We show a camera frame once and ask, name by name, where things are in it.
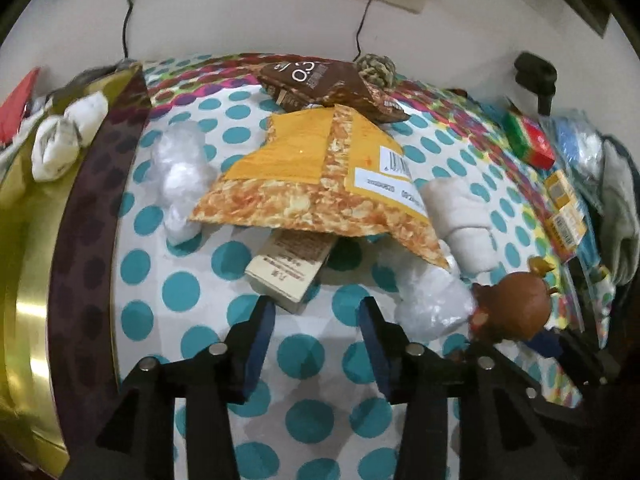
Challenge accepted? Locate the clear plastic bag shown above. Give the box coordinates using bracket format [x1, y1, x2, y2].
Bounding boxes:
[377, 247, 476, 338]
[149, 122, 216, 247]

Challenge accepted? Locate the gold metal tray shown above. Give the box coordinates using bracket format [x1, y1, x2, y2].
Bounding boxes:
[0, 62, 153, 478]

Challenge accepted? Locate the red and green box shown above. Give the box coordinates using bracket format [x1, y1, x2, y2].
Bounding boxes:
[502, 110, 557, 171]

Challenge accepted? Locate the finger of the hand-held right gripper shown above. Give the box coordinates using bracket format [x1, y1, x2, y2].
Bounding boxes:
[527, 391, 588, 423]
[522, 330, 608, 388]

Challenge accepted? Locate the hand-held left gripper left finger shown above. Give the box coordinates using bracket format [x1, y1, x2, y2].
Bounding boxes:
[60, 295, 277, 480]

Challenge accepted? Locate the grey cloth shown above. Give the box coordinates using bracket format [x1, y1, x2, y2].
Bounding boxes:
[597, 135, 640, 286]

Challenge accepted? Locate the black cable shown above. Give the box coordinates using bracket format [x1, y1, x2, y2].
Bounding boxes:
[121, 0, 135, 61]
[354, 0, 387, 61]

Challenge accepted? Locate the braided rope ball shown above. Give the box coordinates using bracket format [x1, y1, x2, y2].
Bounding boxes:
[354, 52, 398, 92]

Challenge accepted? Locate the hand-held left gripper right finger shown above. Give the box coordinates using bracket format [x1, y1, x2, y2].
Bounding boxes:
[358, 296, 571, 480]

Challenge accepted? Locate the blue plastic bag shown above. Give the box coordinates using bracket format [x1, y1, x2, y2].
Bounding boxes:
[542, 110, 608, 211]

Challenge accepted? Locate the brown chocolate packet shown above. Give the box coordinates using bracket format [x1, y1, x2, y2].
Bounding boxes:
[256, 60, 412, 123]

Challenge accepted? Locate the orange snack packet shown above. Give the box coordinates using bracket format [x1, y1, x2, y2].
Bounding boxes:
[189, 104, 451, 271]

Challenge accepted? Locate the black plug adapter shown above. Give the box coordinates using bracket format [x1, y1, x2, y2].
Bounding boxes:
[514, 51, 558, 116]

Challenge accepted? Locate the yellow labelled packet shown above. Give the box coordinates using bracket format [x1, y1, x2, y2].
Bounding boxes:
[542, 170, 590, 263]

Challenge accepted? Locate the red bag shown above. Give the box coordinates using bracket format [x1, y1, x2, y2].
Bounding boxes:
[0, 67, 41, 146]

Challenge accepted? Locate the brown toy figurine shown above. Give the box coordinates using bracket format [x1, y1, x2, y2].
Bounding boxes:
[467, 255, 558, 346]

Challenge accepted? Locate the polka dot tablecloth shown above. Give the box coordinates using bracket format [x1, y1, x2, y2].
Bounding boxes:
[107, 52, 616, 480]

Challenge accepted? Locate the white sock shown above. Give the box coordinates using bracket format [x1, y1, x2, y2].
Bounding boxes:
[62, 91, 110, 146]
[31, 115, 81, 182]
[420, 176, 501, 276]

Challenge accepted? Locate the beige cardboard box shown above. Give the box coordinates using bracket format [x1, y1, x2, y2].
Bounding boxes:
[244, 230, 338, 316]

